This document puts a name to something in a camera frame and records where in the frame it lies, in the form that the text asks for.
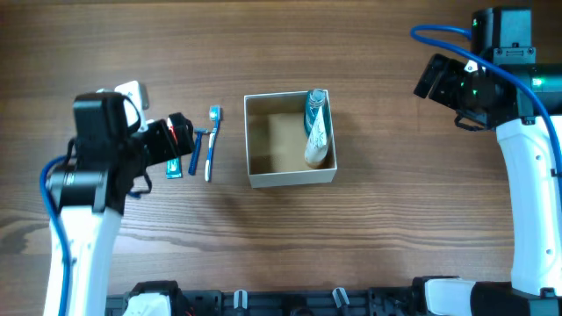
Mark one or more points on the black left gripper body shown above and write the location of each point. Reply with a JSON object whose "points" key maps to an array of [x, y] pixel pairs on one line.
{"points": [[162, 142]]}

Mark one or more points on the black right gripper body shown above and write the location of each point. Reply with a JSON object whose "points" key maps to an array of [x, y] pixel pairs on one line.
{"points": [[433, 76]]}

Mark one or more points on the white leaf-print lotion tube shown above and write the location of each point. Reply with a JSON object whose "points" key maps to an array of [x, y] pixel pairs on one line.
{"points": [[317, 143]]}

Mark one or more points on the blue mouthwash bottle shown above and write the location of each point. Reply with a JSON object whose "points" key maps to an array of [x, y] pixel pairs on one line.
{"points": [[315, 100]]}

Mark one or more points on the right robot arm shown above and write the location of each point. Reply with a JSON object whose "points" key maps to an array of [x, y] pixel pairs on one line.
{"points": [[501, 42]]}

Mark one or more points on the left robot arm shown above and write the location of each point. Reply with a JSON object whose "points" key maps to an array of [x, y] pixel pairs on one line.
{"points": [[85, 192]]}

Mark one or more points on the blue disposable razor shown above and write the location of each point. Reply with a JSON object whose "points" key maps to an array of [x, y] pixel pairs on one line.
{"points": [[200, 132]]}

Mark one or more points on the Colgate toothpaste tube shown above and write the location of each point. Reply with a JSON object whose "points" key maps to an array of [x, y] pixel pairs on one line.
{"points": [[174, 168]]}

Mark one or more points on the blue white toothbrush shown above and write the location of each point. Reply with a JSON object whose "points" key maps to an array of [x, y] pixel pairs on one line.
{"points": [[215, 117]]}

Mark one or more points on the white open cardboard box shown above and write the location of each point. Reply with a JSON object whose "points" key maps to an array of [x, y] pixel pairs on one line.
{"points": [[275, 142]]}

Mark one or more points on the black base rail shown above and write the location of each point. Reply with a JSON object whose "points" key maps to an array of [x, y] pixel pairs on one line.
{"points": [[298, 303]]}

